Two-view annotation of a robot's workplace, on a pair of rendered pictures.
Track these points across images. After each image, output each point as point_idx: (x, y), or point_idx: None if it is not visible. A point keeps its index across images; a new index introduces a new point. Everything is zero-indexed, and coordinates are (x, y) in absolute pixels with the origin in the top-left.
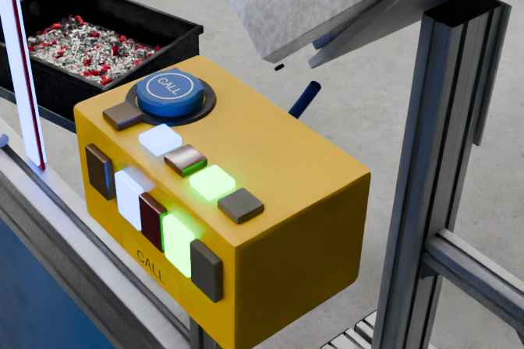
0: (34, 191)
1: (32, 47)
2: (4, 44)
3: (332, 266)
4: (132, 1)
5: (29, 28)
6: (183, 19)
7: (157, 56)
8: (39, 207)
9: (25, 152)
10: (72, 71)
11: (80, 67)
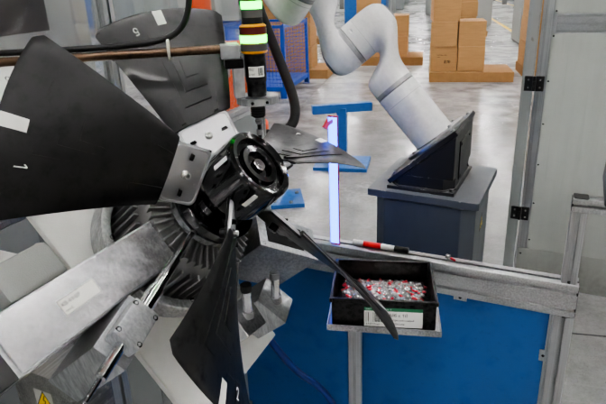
0: (325, 238)
1: (413, 289)
2: (401, 261)
3: None
4: (381, 299)
5: (431, 298)
6: (343, 298)
7: (333, 277)
8: (318, 235)
9: (344, 245)
10: (378, 285)
11: (376, 287)
